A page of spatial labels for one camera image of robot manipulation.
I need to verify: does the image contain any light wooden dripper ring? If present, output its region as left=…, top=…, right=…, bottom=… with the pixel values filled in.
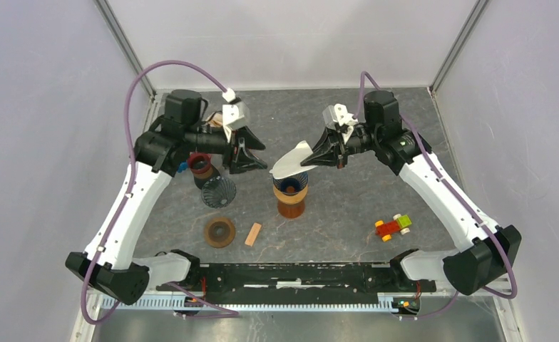
left=272, top=185, right=309, bottom=205

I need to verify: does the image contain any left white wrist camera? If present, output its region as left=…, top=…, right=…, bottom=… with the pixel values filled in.
left=222, top=88, right=250, bottom=131

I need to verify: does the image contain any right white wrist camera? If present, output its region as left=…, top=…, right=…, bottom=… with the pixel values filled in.
left=322, top=103, right=359, bottom=133

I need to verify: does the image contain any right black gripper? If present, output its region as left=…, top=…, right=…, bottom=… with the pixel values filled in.
left=300, top=125, right=380, bottom=170

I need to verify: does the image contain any blue glass dripper cone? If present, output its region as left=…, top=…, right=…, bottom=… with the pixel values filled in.
left=273, top=172, right=309, bottom=196

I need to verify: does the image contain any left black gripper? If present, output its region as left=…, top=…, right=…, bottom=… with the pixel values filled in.
left=185, top=125, right=267, bottom=175

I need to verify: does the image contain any dark red cup carafe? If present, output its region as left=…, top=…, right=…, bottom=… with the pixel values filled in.
left=187, top=152, right=220, bottom=190

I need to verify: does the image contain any dark smoky glass dripper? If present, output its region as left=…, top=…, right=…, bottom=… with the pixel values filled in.
left=201, top=176, right=237, bottom=209

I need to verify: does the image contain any white slotted cable duct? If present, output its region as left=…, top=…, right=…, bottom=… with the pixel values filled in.
left=120, top=294, right=419, bottom=314

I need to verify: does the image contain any blue red toy block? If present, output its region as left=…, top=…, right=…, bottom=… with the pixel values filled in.
left=177, top=162, right=188, bottom=173

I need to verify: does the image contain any amber glass carafe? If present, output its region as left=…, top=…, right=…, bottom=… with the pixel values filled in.
left=277, top=201, right=306, bottom=219

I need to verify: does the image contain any red green toy car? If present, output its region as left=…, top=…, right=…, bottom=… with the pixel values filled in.
left=374, top=214, right=412, bottom=242

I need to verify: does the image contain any long wooden block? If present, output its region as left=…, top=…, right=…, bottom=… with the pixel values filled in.
left=245, top=222, right=262, bottom=247

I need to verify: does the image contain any dark wooden dripper ring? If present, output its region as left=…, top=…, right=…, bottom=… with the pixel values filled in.
left=203, top=216, right=237, bottom=249

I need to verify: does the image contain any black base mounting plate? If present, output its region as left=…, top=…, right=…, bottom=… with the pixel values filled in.
left=179, top=262, right=436, bottom=305

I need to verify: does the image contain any white paper coffee filter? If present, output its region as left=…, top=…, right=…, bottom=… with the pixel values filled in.
left=270, top=140, right=317, bottom=180

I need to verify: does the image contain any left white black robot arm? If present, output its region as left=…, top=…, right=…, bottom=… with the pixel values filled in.
left=66, top=89, right=267, bottom=305

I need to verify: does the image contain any orange coffee filter box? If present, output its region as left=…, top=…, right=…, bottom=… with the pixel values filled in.
left=207, top=112, right=223, bottom=128

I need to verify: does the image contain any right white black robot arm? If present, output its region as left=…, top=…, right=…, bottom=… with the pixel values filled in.
left=301, top=90, right=522, bottom=299

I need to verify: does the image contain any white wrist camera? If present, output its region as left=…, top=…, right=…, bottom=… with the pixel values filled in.
left=322, top=103, right=359, bottom=133
left=222, top=88, right=250, bottom=131

